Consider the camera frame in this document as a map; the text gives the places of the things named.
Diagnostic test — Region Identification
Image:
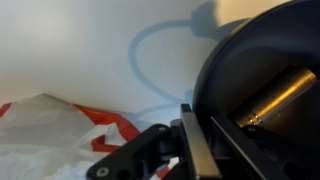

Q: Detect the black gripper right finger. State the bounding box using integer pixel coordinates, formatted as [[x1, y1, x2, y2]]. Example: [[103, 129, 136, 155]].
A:
[[209, 114, 320, 180]]

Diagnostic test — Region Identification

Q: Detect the small black pan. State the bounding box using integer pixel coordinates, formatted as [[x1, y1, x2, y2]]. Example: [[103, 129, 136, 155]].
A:
[[192, 0, 320, 180]]

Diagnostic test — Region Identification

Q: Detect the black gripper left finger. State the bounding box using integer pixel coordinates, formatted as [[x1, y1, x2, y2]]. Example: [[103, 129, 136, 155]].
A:
[[85, 103, 223, 180]]

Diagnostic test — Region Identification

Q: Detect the brass metal cylinder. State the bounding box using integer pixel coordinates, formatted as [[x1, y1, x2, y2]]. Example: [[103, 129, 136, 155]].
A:
[[229, 66, 318, 129]]

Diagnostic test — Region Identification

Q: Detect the white red plastic bag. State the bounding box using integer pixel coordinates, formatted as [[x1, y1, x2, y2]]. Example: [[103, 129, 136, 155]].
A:
[[0, 93, 174, 180]]

